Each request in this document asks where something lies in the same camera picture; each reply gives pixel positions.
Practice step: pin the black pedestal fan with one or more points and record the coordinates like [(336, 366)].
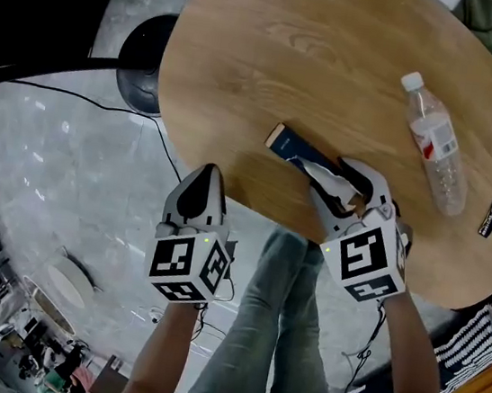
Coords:
[(143, 67)]

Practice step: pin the person's right leg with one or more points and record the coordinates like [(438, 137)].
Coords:
[(309, 359)]

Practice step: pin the wooden coffee table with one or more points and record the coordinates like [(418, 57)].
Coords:
[(253, 78)]

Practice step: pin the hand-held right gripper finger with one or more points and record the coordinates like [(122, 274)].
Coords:
[(327, 214), (381, 189)]

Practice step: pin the clear plastic water bottle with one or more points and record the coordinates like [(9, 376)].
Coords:
[(435, 140)]

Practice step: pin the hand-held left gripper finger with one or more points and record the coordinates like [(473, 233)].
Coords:
[(219, 210), (171, 208)]

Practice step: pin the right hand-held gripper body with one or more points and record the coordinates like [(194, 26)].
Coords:
[(364, 257)]

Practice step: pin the person's left forearm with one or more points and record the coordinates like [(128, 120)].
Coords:
[(160, 351)]

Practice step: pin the person's right forearm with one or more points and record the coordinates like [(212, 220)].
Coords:
[(407, 372)]

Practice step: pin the black white striped blanket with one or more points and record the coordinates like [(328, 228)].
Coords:
[(464, 353)]

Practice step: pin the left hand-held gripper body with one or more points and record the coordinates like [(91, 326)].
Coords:
[(173, 258)]

